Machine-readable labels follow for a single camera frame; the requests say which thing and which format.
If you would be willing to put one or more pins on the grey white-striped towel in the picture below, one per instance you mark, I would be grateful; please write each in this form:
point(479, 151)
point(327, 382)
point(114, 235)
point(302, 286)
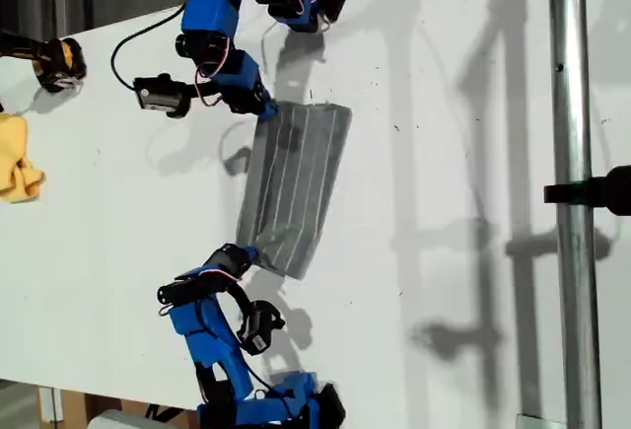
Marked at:
point(296, 187)

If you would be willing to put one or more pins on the white container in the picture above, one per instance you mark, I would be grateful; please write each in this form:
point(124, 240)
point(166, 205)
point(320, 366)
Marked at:
point(113, 421)

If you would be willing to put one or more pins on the brown cardboard box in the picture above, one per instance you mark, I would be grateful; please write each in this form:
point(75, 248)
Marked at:
point(74, 409)

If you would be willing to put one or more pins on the white table leg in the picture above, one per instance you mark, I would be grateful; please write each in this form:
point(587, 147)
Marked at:
point(49, 404)

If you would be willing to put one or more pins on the yellow cloth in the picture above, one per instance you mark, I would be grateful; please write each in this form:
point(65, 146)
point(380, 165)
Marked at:
point(15, 153)

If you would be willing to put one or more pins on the black clamp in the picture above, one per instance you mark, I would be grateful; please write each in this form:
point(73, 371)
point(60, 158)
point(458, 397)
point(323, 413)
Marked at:
point(611, 190)

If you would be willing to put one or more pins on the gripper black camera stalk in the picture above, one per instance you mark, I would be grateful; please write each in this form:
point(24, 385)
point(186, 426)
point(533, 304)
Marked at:
point(204, 90)
point(239, 296)

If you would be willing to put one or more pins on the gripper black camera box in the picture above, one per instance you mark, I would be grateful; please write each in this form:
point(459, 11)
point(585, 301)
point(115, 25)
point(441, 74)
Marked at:
point(259, 328)
point(160, 96)

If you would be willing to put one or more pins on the steel post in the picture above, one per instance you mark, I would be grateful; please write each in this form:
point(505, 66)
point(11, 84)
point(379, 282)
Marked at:
point(572, 103)

